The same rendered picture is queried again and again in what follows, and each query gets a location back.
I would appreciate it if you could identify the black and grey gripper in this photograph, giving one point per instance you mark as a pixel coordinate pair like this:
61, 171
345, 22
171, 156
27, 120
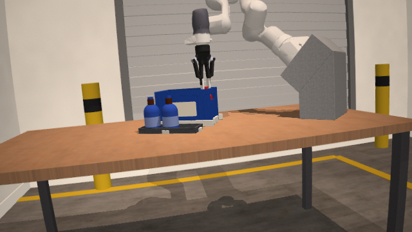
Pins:
203, 56

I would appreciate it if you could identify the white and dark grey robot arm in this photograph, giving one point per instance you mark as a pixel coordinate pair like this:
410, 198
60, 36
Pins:
282, 45

